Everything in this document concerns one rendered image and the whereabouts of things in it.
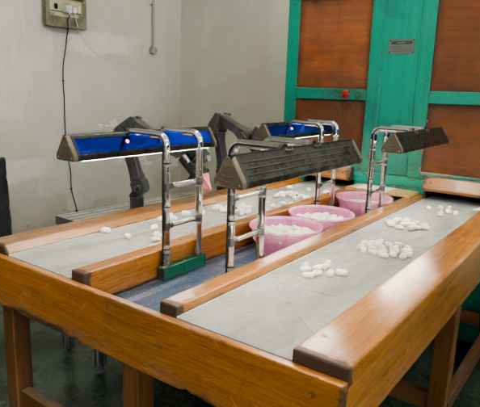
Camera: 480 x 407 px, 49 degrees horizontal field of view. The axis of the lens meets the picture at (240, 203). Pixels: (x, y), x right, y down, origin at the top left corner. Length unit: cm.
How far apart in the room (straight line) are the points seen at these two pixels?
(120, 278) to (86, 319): 16
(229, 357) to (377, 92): 197
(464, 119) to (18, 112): 279
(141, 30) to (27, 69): 105
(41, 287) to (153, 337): 43
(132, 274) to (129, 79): 303
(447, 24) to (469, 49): 16
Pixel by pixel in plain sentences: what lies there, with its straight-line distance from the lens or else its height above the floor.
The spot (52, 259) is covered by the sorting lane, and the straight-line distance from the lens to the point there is 164.
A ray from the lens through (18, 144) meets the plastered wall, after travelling 393.
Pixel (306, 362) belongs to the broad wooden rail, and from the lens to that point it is 104.
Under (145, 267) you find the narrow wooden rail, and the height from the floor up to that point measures 72.
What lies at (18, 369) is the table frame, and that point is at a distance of 194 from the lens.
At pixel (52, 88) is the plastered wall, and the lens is 404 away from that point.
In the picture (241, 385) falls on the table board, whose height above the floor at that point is 66.
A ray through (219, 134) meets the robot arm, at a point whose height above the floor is 101.
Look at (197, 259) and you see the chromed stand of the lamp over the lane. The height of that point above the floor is 70.
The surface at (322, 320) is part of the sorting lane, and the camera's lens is 123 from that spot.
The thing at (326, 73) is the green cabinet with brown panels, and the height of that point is 134.
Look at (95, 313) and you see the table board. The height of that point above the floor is 68.
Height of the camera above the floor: 125
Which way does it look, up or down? 12 degrees down
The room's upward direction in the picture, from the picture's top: 2 degrees clockwise
